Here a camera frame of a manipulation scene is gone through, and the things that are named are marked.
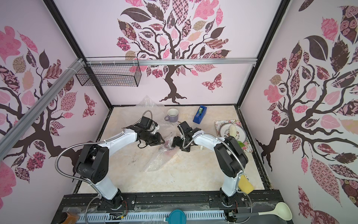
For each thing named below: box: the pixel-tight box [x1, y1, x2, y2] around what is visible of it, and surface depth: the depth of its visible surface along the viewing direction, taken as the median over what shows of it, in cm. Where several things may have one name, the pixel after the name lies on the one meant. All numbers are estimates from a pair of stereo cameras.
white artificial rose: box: [228, 124, 245, 148], surface depth 100 cm
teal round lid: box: [165, 209, 187, 224], surface depth 64 cm
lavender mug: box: [164, 108, 179, 123], surface depth 109 cm
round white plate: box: [219, 122, 247, 143], surface depth 104 cm
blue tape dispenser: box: [192, 105, 208, 125], surface depth 111 cm
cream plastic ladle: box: [232, 201, 293, 221], surface depth 71 cm
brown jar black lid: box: [57, 211, 80, 224], surface depth 66 cm
